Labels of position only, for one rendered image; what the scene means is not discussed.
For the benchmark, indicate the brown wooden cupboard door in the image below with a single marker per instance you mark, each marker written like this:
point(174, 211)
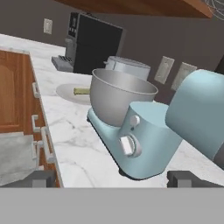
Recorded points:
point(16, 93)

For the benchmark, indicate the black coffee machine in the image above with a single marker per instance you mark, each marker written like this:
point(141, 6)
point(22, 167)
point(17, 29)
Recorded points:
point(93, 46)

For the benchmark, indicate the white round plate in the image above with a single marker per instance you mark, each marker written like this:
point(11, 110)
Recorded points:
point(68, 94)

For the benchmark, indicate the brown wooden wall cupboard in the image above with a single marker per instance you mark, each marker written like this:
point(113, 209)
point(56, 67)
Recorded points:
point(140, 7)

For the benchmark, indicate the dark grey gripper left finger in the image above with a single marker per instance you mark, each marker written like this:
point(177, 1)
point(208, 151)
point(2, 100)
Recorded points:
point(43, 179)

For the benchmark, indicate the light blue stand mixer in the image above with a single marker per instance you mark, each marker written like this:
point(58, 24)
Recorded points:
point(151, 140)

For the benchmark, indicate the white mixer speed dial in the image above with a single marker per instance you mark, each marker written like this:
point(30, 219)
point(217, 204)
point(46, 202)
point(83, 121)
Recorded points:
point(129, 145)

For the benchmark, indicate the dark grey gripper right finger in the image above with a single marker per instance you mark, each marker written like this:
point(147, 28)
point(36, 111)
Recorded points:
point(179, 179)

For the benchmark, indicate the small white mixer knob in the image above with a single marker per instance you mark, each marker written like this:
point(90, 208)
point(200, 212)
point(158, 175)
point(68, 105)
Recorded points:
point(135, 120)

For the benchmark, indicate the white wall socket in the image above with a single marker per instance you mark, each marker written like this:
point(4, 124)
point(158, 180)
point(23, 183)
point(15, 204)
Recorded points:
point(183, 76)
point(164, 70)
point(47, 26)

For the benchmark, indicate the brown wooden drawer front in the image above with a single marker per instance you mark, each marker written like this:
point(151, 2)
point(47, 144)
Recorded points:
point(43, 163)

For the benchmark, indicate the white lidded pot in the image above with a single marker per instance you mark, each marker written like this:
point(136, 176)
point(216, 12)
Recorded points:
point(131, 67)

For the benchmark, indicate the silver mixer bowl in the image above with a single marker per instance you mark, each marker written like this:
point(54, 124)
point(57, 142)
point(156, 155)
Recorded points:
point(116, 96)

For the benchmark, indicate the yellow butter stick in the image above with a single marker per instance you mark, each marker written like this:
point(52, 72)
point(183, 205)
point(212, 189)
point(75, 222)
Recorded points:
point(81, 91)

